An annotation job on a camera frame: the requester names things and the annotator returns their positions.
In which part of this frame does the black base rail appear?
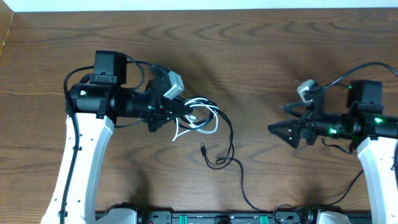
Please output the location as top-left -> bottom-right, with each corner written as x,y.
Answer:
95,210 -> 373,224

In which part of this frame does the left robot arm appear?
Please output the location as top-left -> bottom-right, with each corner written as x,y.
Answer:
41,50 -> 193,223

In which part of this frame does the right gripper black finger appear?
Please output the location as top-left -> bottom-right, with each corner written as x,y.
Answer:
267,119 -> 302,148
280,101 -> 307,118

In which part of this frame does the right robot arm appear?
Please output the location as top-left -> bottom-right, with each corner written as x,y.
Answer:
267,80 -> 397,223

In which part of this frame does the white cable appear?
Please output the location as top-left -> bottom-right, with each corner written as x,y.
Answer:
172,97 -> 220,142

